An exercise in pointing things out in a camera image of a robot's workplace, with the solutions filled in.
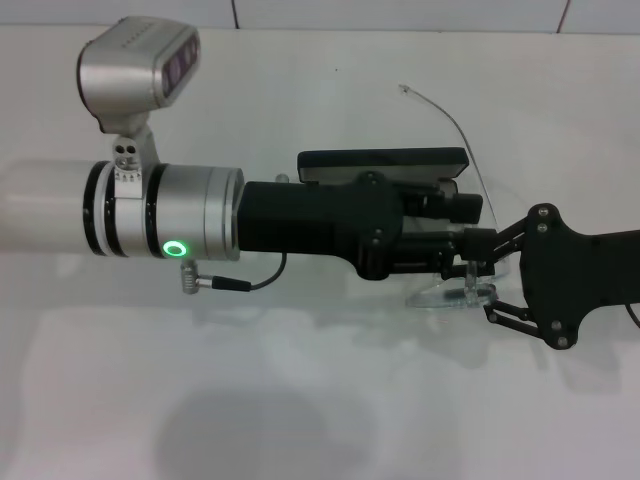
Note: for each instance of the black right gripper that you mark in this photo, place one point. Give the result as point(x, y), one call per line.
point(575, 275)

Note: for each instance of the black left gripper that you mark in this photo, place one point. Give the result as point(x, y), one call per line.
point(310, 220)

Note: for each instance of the clear white glasses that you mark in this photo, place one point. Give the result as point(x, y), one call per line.
point(450, 297)

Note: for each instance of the black glasses case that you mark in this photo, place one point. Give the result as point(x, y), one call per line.
point(380, 159)

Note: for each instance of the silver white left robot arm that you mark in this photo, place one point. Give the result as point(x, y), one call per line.
point(195, 215)

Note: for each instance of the silver camera mount bracket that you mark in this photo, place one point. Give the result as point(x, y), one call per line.
point(131, 160)

